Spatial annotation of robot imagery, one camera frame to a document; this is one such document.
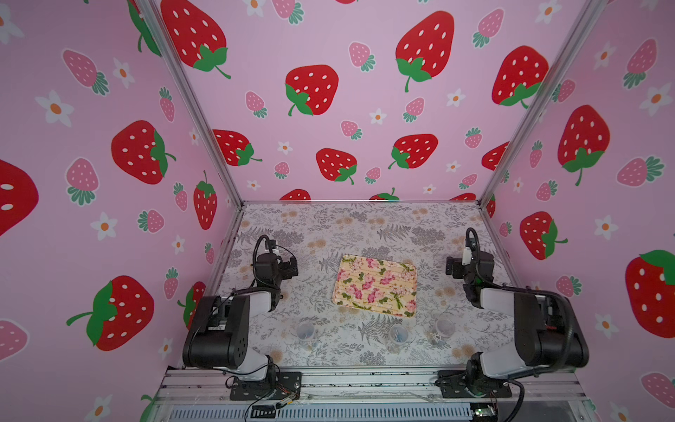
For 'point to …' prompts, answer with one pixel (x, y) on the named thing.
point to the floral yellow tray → (376, 285)
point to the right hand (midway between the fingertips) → (462, 256)
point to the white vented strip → (330, 412)
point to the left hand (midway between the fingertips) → (281, 258)
